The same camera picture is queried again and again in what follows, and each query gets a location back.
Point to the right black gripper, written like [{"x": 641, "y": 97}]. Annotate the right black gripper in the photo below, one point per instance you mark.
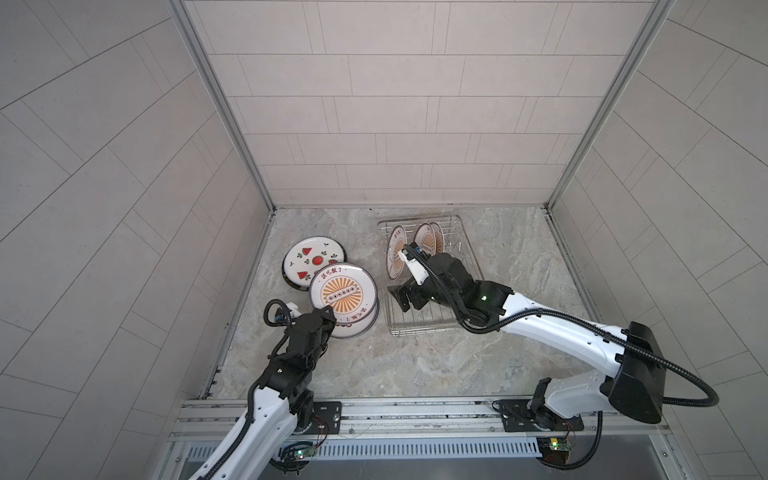
[{"x": 400, "y": 297}]

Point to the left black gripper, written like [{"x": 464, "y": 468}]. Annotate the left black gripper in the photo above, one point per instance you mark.
[{"x": 326, "y": 322}]

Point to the brown patterned plate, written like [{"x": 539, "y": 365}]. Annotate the brown patterned plate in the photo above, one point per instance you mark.
[
  {"x": 348, "y": 289},
  {"x": 439, "y": 237}
]

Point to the white watermelon pattern plate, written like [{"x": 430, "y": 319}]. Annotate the white watermelon pattern plate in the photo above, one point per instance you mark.
[{"x": 316, "y": 253}]

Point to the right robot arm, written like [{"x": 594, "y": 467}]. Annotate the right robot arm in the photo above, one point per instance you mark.
[{"x": 626, "y": 376}]

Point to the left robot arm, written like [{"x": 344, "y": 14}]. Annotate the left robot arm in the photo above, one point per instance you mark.
[{"x": 279, "y": 402}]

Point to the orange sunburst plate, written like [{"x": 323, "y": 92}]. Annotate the orange sunburst plate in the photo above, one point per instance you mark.
[{"x": 394, "y": 264}]

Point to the white plate red rim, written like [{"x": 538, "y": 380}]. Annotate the white plate red rim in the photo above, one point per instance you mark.
[{"x": 425, "y": 238}]

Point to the left green circuit board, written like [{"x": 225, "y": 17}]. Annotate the left green circuit board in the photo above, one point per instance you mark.
[{"x": 295, "y": 457}]

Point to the green circuit board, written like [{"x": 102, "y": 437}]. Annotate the green circuit board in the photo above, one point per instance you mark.
[
  {"x": 295, "y": 457},
  {"x": 554, "y": 450}
]

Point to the right green circuit board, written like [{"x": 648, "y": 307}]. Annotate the right green circuit board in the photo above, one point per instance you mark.
[{"x": 554, "y": 450}]

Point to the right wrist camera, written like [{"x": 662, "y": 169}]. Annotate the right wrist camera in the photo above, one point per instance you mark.
[{"x": 416, "y": 261}]

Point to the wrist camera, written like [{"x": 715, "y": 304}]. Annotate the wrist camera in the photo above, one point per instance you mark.
[
  {"x": 290, "y": 310},
  {"x": 416, "y": 261}
]

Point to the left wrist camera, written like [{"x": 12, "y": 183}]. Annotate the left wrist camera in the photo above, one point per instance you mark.
[{"x": 290, "y": 310}]

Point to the metal wire dish rack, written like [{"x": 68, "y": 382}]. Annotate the metal wire dish rack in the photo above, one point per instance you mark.
[{"x": 454, "y": 278}]

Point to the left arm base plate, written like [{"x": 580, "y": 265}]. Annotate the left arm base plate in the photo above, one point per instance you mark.
[{"x": 320, "y": 418}]

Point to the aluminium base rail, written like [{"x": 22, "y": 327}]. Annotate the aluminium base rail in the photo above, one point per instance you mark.
[{"x": 401, "y": 428}]

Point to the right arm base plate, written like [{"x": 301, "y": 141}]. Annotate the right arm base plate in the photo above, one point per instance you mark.
[{"x": 531, "y": 415}]

